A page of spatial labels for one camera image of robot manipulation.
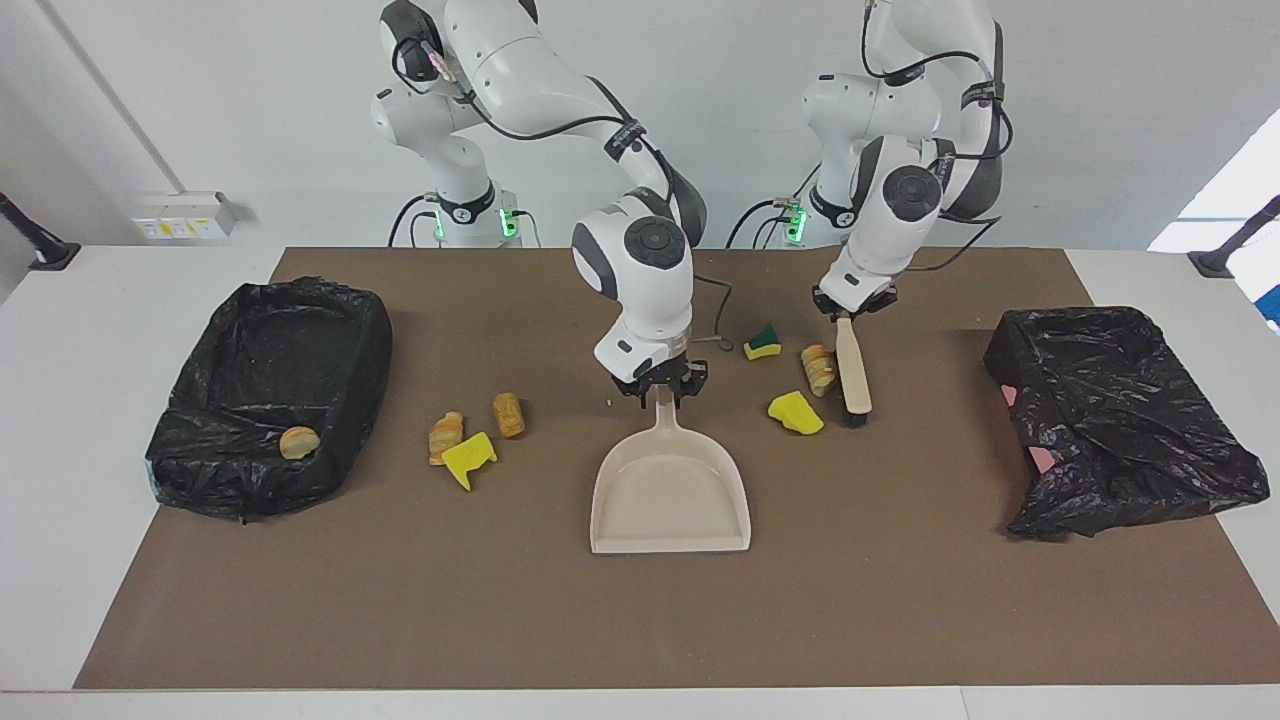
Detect striped croissant bread piece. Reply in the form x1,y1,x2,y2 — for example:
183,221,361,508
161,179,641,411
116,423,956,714
428,411,465,467
801,344,839,398

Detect beige hand brush black bristles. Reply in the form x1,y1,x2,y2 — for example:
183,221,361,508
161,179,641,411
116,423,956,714
835,315,873,429

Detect beige plastic dustpan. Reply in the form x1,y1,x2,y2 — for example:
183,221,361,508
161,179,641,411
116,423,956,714
590,385,753,556

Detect pink plastic bin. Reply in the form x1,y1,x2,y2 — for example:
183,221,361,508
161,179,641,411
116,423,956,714
1002,383,1057,477

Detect crumpled black trash bag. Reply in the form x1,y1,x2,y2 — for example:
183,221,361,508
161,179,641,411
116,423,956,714
983,305,1271,541

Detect black bag lined bin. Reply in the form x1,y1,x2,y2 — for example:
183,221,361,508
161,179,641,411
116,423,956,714
145,278,394,523

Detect brown table mat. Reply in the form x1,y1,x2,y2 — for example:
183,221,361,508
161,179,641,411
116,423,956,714
75,248,1280,691

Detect black stand foot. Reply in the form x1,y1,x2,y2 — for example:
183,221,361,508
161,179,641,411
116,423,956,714
1187,195,1280,280
0,192,82,272

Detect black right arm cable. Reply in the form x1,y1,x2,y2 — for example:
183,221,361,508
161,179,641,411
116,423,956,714
395,30,738,353

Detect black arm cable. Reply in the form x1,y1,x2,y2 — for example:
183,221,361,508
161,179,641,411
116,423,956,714
395,30,738,353
860,0,1015,273

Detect black base cable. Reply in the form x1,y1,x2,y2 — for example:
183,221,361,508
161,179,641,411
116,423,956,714
386,194,443,249
724,195,803,249

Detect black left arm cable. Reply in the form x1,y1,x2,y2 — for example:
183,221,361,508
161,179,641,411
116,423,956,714
860,0,1015,273

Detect white wall socket box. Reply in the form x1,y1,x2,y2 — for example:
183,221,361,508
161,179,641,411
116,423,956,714
133,192,238,241

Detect white wall cable duct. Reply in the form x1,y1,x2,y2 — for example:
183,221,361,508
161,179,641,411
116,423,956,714
38,0,191,196

